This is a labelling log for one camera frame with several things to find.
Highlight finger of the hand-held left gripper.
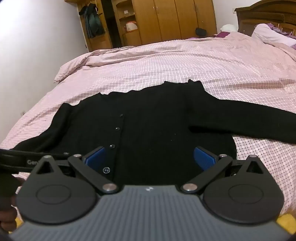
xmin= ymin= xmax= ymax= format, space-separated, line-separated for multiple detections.
xmin=43 ymin=152 xmax=71 ymax=163

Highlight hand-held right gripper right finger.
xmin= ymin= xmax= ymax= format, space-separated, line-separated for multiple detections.
xmin=181 ymin=146 xmax=265 ymax=194

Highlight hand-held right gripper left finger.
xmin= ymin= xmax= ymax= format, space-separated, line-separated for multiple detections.
xmin=30 ymin=146 xmax=119 ymax=194

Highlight black knit cardigan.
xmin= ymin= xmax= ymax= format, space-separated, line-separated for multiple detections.
xmin=10 ymin=79 xmax=296 ymax=186

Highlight hanging dark clothes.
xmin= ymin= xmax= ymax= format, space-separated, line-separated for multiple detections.
xmin=78 ymin=3 xmax=106 ymax=39

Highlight person's left hand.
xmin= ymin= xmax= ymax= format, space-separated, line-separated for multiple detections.
xmin=0 ymin=197 xmax=18 ymax=232

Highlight pink checked blanket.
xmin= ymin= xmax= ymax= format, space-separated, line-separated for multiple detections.
xmin=0 ymin=31 xmax=296 ymax=232

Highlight white plush object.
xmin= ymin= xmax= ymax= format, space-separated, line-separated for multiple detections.
xmin=220 ymin=24 xmax=238 ymax=33

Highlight pale pink pillow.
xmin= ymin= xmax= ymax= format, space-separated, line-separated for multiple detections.
xmin=251 ymin=23 xmax=296 ymax=49

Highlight wooden wardrobe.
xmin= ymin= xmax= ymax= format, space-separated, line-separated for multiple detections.
xmin=64 ymin=0 xmax=218 ymax=53

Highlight purple patterned cloth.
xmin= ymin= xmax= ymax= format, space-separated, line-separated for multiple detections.
xmin=268 ymin=22 xmax=296 ymax=37

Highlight dark wooden headboard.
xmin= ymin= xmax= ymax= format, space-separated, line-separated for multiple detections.
xmin=234 ymin=0 xmax=296 ymax=39

